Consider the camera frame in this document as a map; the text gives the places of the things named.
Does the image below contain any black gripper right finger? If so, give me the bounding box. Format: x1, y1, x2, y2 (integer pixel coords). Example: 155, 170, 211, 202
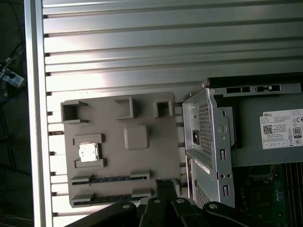
167, 179, 282, 227

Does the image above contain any green motherboard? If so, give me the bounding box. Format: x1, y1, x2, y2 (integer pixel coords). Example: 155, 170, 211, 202
236, 164, 303, 227

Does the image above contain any grey parts rack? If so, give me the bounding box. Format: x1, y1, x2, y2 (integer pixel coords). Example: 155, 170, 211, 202
60, 91, 182, 209

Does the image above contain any RAM stick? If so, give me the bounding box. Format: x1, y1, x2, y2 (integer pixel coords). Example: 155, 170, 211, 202
71, 176, 150, 186
72, 193, 152, 206

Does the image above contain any grey power supply unit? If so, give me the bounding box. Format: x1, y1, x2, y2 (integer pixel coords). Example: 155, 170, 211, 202
214, 94, 303, 167

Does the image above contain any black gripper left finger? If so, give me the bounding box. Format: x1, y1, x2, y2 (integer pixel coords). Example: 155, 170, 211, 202
71, 179, 168, 227

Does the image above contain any black PC case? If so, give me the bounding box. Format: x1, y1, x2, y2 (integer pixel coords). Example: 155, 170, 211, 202
181, 77, 303, 227

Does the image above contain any silver CPU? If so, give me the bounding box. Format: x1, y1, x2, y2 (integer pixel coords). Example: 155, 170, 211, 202
79, 143, 99, 163

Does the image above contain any CPU socket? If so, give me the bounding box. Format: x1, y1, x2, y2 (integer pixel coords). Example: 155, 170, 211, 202
247, 186, 270, 213

